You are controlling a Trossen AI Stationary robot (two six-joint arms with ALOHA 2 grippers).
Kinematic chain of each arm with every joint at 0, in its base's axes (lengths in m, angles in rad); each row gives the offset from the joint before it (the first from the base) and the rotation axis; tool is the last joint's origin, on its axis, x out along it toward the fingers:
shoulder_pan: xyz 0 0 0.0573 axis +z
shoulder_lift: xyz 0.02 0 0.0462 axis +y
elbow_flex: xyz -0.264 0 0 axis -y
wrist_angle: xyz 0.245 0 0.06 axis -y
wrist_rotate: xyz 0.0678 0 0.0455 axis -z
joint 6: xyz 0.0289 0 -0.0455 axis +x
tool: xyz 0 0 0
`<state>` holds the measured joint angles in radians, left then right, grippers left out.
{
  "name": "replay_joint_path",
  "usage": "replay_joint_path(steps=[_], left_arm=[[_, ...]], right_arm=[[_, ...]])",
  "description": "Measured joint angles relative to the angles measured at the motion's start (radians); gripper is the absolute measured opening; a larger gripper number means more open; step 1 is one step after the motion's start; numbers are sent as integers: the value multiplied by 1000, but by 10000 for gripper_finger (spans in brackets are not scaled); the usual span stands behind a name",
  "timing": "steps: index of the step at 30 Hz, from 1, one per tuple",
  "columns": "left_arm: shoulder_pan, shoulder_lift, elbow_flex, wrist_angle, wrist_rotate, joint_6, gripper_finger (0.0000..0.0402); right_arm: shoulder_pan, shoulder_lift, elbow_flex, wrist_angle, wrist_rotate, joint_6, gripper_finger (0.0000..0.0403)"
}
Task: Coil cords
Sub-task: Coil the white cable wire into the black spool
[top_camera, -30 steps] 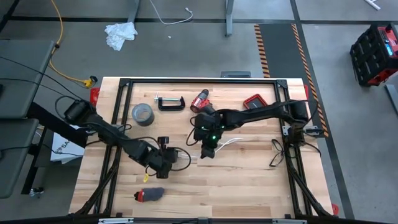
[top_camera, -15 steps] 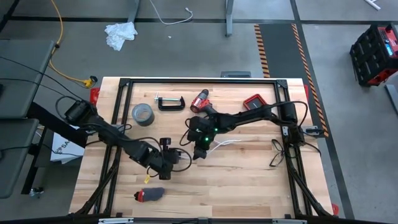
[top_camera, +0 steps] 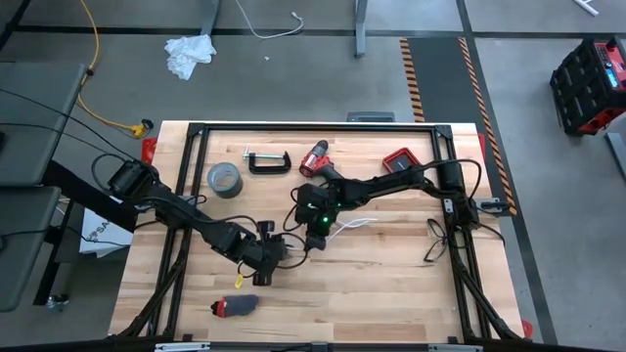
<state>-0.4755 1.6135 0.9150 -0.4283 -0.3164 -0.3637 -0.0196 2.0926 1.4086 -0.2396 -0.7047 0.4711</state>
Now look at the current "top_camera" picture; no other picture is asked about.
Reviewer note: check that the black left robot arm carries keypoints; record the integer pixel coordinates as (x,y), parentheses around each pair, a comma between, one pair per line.
(186,212)

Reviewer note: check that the red corner guard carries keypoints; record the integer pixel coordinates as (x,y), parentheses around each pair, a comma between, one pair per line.
(526,330)
(149,151)

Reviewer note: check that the white pipe piece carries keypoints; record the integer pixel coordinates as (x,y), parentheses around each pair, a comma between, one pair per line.
(587,7)

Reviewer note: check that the red black flat case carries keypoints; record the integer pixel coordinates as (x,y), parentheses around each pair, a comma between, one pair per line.
(402,160)

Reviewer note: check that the white crumpled cloth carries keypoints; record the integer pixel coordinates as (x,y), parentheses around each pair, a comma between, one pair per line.
(188,54)

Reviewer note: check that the black aluminium table frame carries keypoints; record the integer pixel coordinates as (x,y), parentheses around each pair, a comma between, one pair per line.
(230,128)

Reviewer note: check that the black C-clamp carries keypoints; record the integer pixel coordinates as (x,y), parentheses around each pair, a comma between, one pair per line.
(269,170)

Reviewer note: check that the black yellow striped mat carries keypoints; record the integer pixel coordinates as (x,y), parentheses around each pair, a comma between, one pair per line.
(440,78)

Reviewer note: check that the black safety glasses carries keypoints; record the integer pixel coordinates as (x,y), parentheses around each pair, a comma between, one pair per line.
(440,240)

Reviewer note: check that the grey control box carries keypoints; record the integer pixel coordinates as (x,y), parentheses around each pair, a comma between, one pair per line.
(371,117)

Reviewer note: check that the red black tool box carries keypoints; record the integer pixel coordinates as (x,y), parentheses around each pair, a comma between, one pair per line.
(582,88)

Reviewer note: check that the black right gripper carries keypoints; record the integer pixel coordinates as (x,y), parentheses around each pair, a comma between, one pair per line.
(317,239)

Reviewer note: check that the metal caster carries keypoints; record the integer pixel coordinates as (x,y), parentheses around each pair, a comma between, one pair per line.
(58,303)

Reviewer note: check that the grey folding table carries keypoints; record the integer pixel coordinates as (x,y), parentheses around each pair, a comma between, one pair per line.
(19,254)
(29,98)

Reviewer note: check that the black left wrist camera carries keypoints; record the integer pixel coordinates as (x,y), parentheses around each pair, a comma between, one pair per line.
(265,230)

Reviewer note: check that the grey glove with red cuff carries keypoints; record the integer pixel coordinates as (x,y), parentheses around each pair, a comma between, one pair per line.
(239,304)

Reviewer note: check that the white printed bag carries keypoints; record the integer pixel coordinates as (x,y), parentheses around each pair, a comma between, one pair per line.
(105,234)

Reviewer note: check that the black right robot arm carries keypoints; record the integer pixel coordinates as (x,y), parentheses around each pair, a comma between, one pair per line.
(381,185)

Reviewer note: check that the silver connector box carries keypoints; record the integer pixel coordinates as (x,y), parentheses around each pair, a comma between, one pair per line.
(491,205)

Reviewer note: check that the grey duct tape roll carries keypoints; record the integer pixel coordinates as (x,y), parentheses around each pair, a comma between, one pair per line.
(225,180)

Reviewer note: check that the silver metal bracket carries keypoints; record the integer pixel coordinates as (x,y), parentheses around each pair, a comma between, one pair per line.
(181,347)
(455,348)

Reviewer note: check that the grey table leg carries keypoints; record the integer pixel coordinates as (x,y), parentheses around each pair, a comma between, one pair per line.
(361,29)
(210,14)

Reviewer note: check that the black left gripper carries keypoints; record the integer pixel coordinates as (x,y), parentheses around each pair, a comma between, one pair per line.
(266,254)

